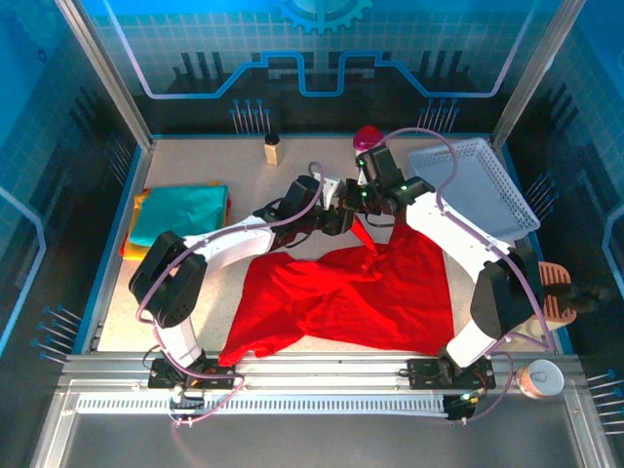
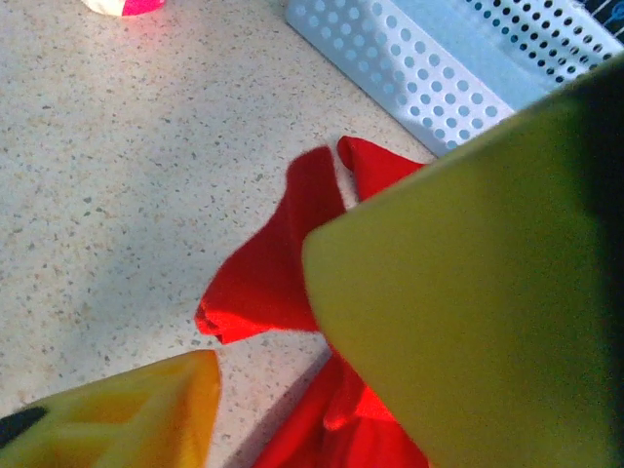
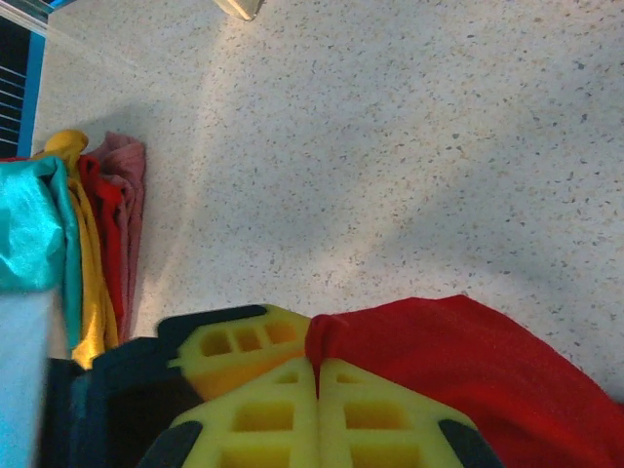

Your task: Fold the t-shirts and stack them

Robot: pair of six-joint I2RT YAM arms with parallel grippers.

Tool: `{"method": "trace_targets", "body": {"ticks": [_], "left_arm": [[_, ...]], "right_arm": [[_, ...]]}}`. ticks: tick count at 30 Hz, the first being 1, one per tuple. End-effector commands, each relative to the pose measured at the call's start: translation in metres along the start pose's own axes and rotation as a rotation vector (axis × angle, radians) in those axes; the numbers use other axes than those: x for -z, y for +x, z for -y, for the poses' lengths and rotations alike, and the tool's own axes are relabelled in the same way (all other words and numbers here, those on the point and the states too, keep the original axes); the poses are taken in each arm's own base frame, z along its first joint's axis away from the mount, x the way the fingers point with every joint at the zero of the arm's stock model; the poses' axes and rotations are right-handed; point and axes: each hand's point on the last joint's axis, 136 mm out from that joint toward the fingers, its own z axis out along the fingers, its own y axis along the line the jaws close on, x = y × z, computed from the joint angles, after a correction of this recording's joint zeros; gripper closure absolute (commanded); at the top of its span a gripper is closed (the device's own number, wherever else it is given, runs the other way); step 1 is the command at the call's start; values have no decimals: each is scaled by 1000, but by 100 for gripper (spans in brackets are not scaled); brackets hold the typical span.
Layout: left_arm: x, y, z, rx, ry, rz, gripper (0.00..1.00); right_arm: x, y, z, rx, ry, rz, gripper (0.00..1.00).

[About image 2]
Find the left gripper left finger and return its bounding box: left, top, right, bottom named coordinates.
left=0, top=348, right=223, bottom=468

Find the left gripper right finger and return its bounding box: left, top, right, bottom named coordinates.
left=300, top=51, right=624, bottom=468

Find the red t-shirt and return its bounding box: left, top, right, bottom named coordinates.
left=193, top=135, right=433, bottom=468

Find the white perforated plastic basket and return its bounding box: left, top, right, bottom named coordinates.
left=284, top=0, right=624, bottom=158

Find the pink lidded cup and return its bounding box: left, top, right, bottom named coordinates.
left=80, top=0, right=167, bottom=19

